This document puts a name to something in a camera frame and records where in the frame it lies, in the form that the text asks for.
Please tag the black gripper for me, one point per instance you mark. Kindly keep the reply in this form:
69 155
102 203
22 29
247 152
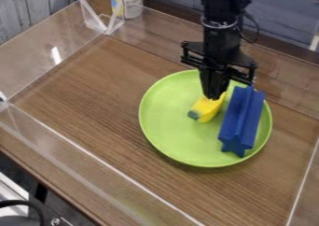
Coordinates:
219 60

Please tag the yellow toy banana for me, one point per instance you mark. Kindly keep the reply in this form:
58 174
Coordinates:
205 108

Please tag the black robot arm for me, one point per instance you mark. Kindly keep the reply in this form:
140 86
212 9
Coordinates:
224 13

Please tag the green round plate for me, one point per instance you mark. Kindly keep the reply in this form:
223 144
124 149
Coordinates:
182 139

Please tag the blue star-shaped block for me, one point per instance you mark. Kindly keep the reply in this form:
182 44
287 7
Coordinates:
239 125

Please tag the black device with knob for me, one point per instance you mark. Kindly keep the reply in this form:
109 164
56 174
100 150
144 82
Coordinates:
60 213

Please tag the clear acrylic enclosure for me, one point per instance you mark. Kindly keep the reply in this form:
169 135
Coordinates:
73 80

